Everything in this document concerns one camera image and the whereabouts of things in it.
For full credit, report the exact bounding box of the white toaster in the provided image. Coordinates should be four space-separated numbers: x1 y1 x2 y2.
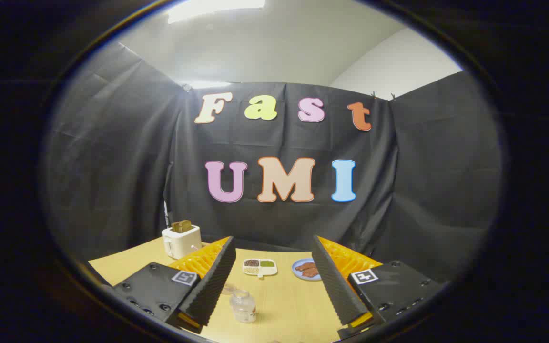
162 224 203 260

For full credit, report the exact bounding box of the wooden table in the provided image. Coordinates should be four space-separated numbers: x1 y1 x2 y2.
88 237 389 343

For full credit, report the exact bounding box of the white divided dish with beans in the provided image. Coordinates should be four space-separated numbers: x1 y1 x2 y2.
243 258 278 278

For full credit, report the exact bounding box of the clear plastic juice bottle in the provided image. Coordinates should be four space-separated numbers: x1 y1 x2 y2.
229 289 257 324

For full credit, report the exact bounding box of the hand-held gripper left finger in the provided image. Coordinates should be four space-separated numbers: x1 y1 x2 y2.
112 236 237 334

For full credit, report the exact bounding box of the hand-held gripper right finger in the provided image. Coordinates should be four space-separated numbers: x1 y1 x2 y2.
312 235 442 340

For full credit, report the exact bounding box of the blue plate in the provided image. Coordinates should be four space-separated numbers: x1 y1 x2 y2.
292 258 323 282

